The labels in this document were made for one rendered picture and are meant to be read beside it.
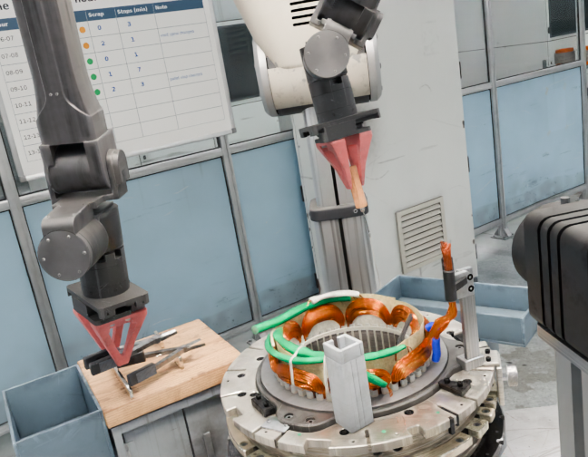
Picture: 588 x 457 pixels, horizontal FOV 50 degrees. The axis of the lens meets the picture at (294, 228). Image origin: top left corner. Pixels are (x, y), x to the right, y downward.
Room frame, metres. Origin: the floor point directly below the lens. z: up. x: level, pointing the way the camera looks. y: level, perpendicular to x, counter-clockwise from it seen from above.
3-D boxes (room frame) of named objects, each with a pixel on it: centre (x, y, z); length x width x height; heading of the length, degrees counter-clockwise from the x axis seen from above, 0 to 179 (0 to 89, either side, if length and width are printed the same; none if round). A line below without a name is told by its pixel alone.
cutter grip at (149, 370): (0.76, 0.23, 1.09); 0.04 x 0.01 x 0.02; 132
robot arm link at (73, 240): (0.69, 0.23, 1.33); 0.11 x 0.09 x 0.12; 174
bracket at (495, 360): (0.63, -0.19, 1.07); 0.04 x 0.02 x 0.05; 164
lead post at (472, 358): (0.63, -0.17, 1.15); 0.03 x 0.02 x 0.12; 108
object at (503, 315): (0.90, -0.23, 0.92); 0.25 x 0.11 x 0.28; 51
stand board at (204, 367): (0.84, 0.23, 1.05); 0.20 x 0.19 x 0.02; 117
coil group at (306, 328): (0.75, -0.02, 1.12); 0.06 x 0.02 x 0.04; 116
